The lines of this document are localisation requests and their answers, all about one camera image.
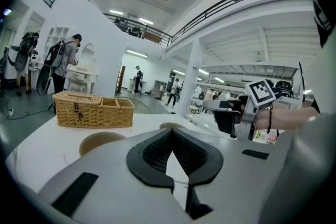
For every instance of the person's grey shirt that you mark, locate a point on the person's grey shirt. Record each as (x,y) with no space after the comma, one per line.
(320,160)

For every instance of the white vanity table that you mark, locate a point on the white vanity table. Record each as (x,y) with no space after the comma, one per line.
(78,76)

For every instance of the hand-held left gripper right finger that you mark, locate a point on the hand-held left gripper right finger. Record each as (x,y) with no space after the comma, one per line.
(236,178)

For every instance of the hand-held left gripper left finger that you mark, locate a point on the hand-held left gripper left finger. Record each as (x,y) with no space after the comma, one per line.
(118,191)

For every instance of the beige bowl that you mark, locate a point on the beige bowl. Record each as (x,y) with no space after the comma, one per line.
(102,142)
(170,125)

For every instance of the person's right forearm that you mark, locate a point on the person's right forearm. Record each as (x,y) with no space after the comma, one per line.
(288,118)

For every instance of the wicker basket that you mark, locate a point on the wicker basket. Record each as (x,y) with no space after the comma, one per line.
(92,112)

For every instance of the white square column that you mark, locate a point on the white square column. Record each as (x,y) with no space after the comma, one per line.
(191,81)

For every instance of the ceiling tube light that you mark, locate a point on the ceiling tube light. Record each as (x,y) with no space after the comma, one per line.
(145,21)
(137,53)
(116,12)

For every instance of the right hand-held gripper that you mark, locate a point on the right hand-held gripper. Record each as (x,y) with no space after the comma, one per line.
(260,93)

